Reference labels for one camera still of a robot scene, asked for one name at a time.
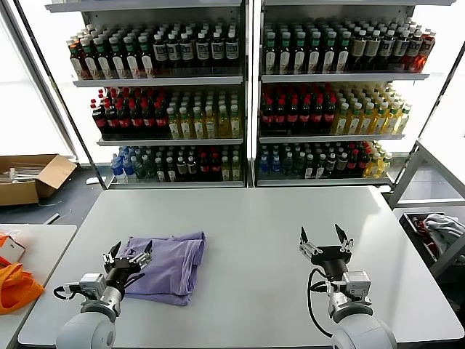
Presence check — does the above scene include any red garment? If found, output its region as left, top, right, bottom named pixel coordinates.
left=410, top=216, right=439, bottom=255

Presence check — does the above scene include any orange cloth bag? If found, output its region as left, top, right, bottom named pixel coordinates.
left=0, top=256, right=45, bottom=316

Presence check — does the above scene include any white side table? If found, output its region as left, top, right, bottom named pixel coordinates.
left=0, top=224, right=78, bottom=349

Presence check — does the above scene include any purple t-shirt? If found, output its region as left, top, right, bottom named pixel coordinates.
left=123, top=230, right=207, bottom=307

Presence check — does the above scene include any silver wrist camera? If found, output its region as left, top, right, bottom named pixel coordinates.
left=78, top=273, right=106, bottom=301
left=343, top=269, right=372, bottom=302

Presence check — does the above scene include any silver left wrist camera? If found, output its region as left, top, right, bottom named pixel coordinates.
left=78, top=273, right=106, bottom=301

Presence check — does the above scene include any dark slanted window bar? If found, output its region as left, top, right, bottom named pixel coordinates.
left=413, top=47, right=465, bottom=145
left=16, top=0, right=108, bottom=190

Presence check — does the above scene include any black storage bin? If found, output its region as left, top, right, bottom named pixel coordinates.
left=398, top=212, right=465, bottom=279

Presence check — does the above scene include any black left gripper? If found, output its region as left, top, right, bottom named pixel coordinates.
left=102, top=238, right=154, bottom=292

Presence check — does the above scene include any orange white carton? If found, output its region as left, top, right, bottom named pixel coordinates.
left=0, top=234, right=26, bottom=263

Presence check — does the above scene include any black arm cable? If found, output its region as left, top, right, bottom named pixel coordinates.
left=307, top=268, right=333, bottom=337
left=53, top=285, right=81, bottom=301

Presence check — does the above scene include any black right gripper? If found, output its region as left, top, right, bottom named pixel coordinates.
left=297, top=223, right=355, bottom=281

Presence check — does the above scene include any dark drink bottle blue label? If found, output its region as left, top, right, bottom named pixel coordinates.
left=179, top=32, right=195, bottom=76
left=195, top=31, right=210, bottom=76
left=394, top=30, right=411, bottom=72
left=152, top=32, right=169, bottom=76
left=224, top=31, right=239, bottom=76
left=209, top=31, right=224, bottom=76
left=379, top=29, right=396, bottom=72
left=166, top=32, right=182, bottom=76
left=406, top=31, right=424, bottom=72

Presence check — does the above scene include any grey white garment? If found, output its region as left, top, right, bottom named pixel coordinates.
left=423, top=213, right=465, bottom=255

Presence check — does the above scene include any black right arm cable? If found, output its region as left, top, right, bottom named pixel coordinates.
left=307, top=268, right=333, bottom=337

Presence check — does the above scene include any yellow juice bottle green label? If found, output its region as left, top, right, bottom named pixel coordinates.
left=347, top=103, right=363, bottom=136
left=384, top=102, right=400, bottom=135
left=203, top=105, right=217, bottom=140
left=395, top=103, right=412, bottom=135
left=166, top=107, right=181, bottom=140
left=229, top=104, right=242, bottom=139
left=333, top=103, right=349, bottom=136
left=191, top=106, right=205, bottom=140
left=359, top=103, right=375, bottom=136
left=372, top=102, right=389, bottom=136
left=179, top=107, right=193, bottom=140
left=217, top=105, right=230, bottom=139

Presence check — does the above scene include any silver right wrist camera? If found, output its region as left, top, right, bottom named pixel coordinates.
left=343, top=269, right=372, bottom=302

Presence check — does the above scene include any open cardboard box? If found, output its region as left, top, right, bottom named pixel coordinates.
left=0, top=154, right=78, bottom=207

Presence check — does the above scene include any red drink bottle white cap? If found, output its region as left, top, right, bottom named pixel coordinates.
left=417, top=31, right=437, bottom=73

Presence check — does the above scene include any grey window pillar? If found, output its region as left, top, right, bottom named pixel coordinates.
left=0, top=0, right=79, bottom=164

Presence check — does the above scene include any dark drink bottle beige label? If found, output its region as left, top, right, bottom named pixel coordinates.
left=365, top=29, right=381, bottom=72
left=350, top=29, right=367, bottom=72

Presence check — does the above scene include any grey metal shelf rack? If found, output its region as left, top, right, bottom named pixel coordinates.
left=43, top=0, right=252, bottom=190
left=253, top=0, right=457, bottom=193

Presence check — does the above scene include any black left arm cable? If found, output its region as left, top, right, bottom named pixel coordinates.
left=53, top=285, right=81, bottom=301

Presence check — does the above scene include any small cola bottle red cap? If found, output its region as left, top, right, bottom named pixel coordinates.
left=209, top=154, right=222, bottom=182
left=357, top=149, right=370, bottom=177
left=346, top=151, right=359, bottom=177
left=198, top=154, right=211, bottom=182

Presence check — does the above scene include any grey metal frame table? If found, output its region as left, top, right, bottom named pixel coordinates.
left=387, top=140, right=465, bottom=210

